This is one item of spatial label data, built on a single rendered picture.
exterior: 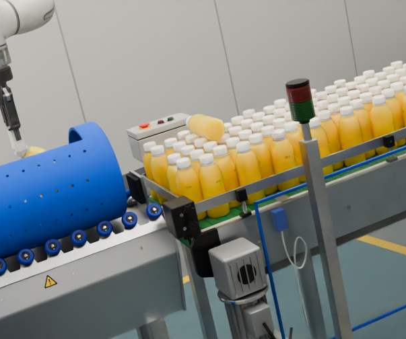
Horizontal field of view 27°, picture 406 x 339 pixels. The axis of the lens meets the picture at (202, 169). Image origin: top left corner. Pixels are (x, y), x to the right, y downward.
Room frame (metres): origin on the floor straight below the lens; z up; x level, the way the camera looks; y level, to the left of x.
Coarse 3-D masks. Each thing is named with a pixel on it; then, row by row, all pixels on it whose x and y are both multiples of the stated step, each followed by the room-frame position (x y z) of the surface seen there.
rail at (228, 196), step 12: (396, 132) 2.40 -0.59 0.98; (360, 144) 2.36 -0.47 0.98; (372, 144) 2.37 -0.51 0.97; (336, 156) 2.33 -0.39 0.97; (348, 156) 2.34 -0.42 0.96; (300, 168) 2.28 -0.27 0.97; (264, 180) 2.24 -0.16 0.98; (276, 180) 2.26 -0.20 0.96; (228, 192) 2.20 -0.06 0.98; (252, 192) 2.23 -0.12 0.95; (204, 204) 2.18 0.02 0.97; (216, 204) 2.19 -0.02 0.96
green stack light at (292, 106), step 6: (288, 102) 2.13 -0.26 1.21; (306, 102) 2.10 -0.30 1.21; (312, 102) 2.11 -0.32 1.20; (294, 108) 2.10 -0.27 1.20; (300, 108) 2.10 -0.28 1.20; (306, 108) 2.10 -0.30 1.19; (312, 108) 2.11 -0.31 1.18; (294, 114) 2.11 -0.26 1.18; (300, 114) 2.10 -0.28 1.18; (306, 114) 2.10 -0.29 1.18; (312, 114) 2.10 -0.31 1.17; (294, 120) 2.11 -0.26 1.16; (300, 120) 2.10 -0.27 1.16
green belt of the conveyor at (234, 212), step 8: (152, 200) 2.51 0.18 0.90; (232, 208) 2.29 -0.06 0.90; (240, 208) 2.27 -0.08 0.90; (248, 208) 2.26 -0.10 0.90; (208, 216) 2.26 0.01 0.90; (224, 216) 2.24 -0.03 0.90; (232, 216) 2.22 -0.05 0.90; (200, 224) 2.22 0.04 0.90; (208, 224) 2.20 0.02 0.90; (184, 240) 2.19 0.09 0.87
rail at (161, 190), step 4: (144, 176) 2.52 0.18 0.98; (144, 180) 2.52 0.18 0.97; (148, 180) 2.48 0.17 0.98; (152, 180) 2.46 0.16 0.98; (148, 184) 2.49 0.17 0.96; (152, 184) 2.45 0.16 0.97; (156, 184) 2.41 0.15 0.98; (152, 188) 2.46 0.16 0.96; (156, 188) 2.42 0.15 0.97; (160, 188) 2.38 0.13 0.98; (164, 188) 2.36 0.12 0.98; (160, 192) 2.39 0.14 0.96; (164, 192) 2.35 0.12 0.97; (168, 192) 2.32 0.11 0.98; (172, 192) 2.31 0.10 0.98; (164, 196) 2.36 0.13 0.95; (168, 196) 2.32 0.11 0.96; (172, 196) 2.29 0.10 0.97; (176, 196) 2.26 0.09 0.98
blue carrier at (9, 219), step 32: (96, 128) 2.25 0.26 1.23; (32, 160) 2.15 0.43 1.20; (64, 160) 2.16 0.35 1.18; (96, 160) 2.17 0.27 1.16; (0, 192) 2.08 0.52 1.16; (32, 192) 2.10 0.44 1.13; (64, 192) 2.12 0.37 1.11; (96, 192) 2.15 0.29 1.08; (0, 224) 2.05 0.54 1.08; (32, 224) 2.09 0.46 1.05; (64, 224) 2.13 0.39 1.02; (96, 224) 2.20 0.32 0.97; (0, 256) 2.09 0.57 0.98
